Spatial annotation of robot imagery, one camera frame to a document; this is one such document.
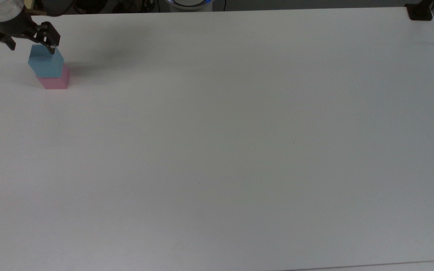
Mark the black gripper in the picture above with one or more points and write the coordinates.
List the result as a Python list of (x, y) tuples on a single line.
[(17, 26)]

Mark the black clamp mount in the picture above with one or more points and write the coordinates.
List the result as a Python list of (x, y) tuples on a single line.
[(419, 13)]

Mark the black round stand base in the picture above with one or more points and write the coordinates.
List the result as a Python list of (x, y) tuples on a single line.
[(92, 4)]

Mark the pink cube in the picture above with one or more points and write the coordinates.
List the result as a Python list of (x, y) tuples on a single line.
[(55, 82)]

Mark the blue cube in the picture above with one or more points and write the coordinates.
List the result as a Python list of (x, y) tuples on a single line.
[(45, 62)]

